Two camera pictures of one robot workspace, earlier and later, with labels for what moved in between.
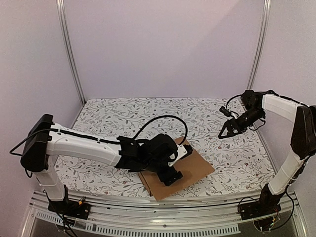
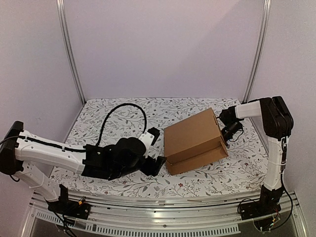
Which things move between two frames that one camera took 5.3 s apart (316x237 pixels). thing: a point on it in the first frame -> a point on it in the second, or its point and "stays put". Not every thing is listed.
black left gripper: x=171 y=177 -> x=154 y=166
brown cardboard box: x=193 y=168 -> x=192 y=141
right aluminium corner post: x=267 y=5 stays put
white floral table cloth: x=241 y=161 stays put
